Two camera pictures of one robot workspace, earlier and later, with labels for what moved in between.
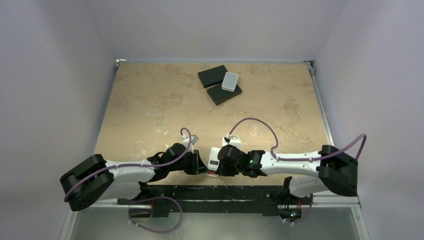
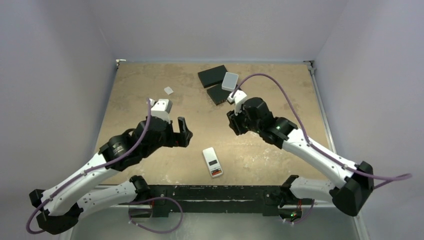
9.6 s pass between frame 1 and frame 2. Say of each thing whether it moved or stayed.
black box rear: stayed
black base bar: stayed
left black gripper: moved
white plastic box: stayed
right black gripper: moved
